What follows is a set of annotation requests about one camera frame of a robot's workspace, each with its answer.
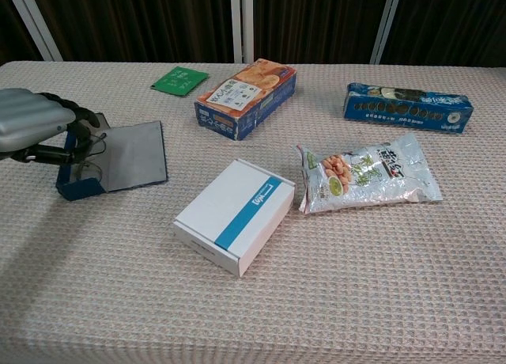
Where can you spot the green flat packet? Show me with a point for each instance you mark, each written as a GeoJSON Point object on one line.
{"type": "Point", "coordinates": [180, 81]}

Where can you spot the blue glasses case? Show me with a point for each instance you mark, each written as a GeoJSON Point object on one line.
{"type": "Point", "coordinates": [134, 158]}

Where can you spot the blue cookie package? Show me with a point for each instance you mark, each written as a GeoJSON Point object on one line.
{"type": "Point", "coordinates": [407, 111]}

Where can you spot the thin-framed eyeglasses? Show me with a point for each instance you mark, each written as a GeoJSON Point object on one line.
{"type": "Point", "coordinates": [89, 172]}

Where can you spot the pink waffle tablecloth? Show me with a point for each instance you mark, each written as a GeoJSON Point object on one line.
{"type": "Point", "coordinates": [118, 300]}

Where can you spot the slanted white frame post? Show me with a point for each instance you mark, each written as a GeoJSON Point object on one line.
{"type": "Point", "coordinates": [35, 23]}
{"type": "Point", "coordinates": [385, 23]}

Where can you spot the silver peanut snack bag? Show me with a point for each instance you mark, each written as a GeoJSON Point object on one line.
{"type": "Point", "coordinates": [356, 178]}

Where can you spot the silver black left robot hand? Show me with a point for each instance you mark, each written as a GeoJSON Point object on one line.
{"type": "Point", "coordinates": [27, 118]}

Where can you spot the white box with blue stripe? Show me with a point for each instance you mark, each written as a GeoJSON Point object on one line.
{"type": "Point", "coordinates": [233, 209]}

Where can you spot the orange and blue cracker box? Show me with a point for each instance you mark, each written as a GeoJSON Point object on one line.
{"type": "Point", "coordinates": [245, 99]}

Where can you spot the upright white frame post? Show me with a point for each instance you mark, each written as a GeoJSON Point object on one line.
{"type": "Point", "coordinates": [236, 23]}
{"type": "Point", "coordinates": [248, 23]}

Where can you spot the dark brown curtain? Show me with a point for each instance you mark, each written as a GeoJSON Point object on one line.
{"type": "Point", "coordinates": [316, 23]}

